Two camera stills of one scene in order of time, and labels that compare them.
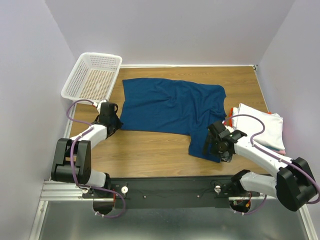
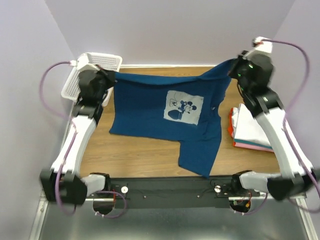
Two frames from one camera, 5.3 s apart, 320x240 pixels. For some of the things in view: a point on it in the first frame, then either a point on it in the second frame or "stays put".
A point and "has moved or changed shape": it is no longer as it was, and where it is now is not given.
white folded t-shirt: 273,135 stays put
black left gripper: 119,123 -> 110,75
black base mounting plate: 170,192 stays put
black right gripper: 225,156 -> 243,57
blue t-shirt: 175,107 has moved or changed shape
